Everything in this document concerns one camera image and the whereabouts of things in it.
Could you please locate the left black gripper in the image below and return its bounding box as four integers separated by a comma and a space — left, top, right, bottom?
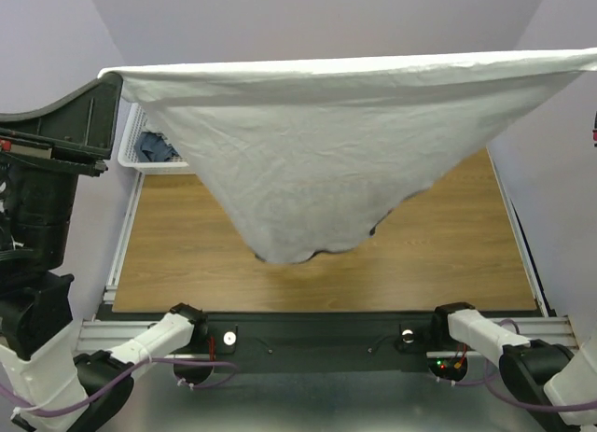
0, 60, 138, 255

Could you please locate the white printed tank top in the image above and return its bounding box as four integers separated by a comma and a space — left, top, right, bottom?
116, 48, 596, 264

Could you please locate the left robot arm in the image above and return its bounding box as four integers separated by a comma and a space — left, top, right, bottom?
1, 73, 208, 431

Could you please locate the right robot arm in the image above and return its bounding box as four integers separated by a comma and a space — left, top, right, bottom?
429, 303, 596, 431

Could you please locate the navy blue tank top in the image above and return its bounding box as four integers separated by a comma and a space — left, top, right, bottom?
134, 132, 180, 162

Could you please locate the white plastic basket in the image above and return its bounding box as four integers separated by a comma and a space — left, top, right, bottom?
118, 104, 192, 175

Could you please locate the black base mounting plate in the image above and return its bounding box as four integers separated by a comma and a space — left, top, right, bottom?
176, 311, 458, 374

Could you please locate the aluminium frame rail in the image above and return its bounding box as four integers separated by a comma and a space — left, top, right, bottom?
75, 320, 157, 354

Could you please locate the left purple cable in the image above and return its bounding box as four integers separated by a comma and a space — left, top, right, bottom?
0, 356, 239, 417

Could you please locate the purple cable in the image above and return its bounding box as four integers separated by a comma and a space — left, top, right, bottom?
436, 318, 597, 412
0, 356, 239, 417

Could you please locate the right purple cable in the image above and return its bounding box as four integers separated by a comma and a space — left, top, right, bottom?
436, 318, 597, 412

